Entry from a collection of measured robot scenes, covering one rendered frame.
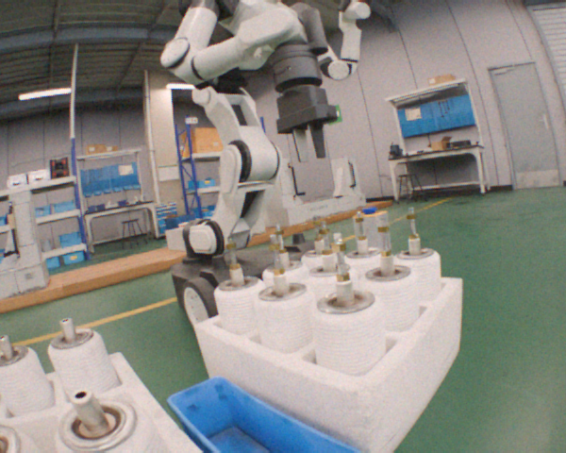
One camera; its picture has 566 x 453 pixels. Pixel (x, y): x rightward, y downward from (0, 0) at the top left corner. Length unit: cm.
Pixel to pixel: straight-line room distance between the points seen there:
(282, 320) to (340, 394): 14
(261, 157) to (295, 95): 46
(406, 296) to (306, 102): 34
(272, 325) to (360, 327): 14
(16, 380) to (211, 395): 33
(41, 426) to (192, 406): 26
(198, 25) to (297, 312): 68
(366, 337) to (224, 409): 31
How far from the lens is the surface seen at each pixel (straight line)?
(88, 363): 44
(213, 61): 65
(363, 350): 37
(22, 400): 47
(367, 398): 34
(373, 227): 78
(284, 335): 44
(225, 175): 97
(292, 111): 53
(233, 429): 59
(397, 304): 45
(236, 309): 53
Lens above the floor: 39
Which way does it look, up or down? 6 degrees down
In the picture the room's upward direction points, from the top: 9 degrees counter-clockwise
